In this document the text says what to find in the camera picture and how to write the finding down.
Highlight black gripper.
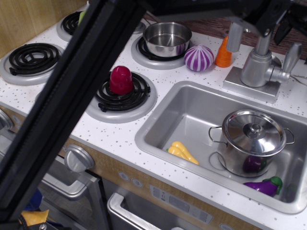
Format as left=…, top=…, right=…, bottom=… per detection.
left=274, top=0, right=307, bottom=46

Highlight silver faucet lever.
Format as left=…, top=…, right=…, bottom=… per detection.
left=283, top=42, right=302, bottom=74

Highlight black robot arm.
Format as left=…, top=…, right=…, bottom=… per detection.
left=0, top=0, right=307, bottom=229

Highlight silver toy faucet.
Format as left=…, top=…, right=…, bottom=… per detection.
left=223, top=30, right=291, bottom=104

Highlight orange toy carrot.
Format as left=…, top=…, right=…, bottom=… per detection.
left=215, top=36, right=232, bottom=68

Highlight purple striped toy onion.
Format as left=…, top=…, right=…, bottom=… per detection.
left=184, top=45, right=214, bottom=71

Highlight steel pot with lid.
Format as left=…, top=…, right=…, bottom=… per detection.
left=208, top=110, right=295, bottom=177

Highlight small steel saucepan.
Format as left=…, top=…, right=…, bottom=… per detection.
left=143, top=22, right=192, bottom=58

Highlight grey toy sink basin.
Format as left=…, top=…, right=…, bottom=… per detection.
left=135, top=81, right=307, bottom=214

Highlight silver stove knob back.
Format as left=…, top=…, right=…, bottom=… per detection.
left=133, top=22, right=146, bottom=35

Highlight back right black burner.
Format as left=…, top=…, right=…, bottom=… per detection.
left=131, top=36, right=185, bottom=70

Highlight black burner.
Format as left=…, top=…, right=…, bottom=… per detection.
left=0, top=43, right=64, bottom=86
left=86, top=72, right=157, bottom=124
left=131, top=36, right=185, bottom=70
left=56, top=11, right=82, bottom=42

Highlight purple toy eggplant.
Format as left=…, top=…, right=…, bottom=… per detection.
left=243, top=176, right=283, bottom=197

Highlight yellow toy squash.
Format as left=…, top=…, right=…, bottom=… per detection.
left=166, top=141, right=199, bottom=165

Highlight red toy pepper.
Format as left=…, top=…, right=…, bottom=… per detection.
left=109, top=66, right=134, bottom=95

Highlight front right black burner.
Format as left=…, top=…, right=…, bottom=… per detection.
left=86, top=72, right=157, bottom=124

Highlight green toy cutting board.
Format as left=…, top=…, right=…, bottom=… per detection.
left=78, top=11, right=86, bottom=25

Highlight grey control panel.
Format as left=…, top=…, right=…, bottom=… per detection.
left=149, top=184, right=213, bottom=224

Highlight back left black burner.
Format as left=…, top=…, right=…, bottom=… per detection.
left=56, top=11, right=82, bottom=42

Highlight silver oven knob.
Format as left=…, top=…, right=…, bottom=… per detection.
left=64, top=144, right=95, bottom=173

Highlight front left black burner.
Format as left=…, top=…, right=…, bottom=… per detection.
left=0, top=43, right=64, bottom=86

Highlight silver left edge knob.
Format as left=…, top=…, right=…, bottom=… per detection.
left=0, top=110, right=14, bottom=130

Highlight blue object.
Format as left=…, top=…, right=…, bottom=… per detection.
left=24, top=189, right=43, bottom=211

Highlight yellow cloth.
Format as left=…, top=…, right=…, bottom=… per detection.
left=21, top=209, right=49, bottom=226

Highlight silver dishwasher door handle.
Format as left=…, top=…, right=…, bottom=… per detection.
left=107, top=193, right=159, bottom=230

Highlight silver oven door handle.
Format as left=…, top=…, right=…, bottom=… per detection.
left=42, top=173, right=87, bottom=201

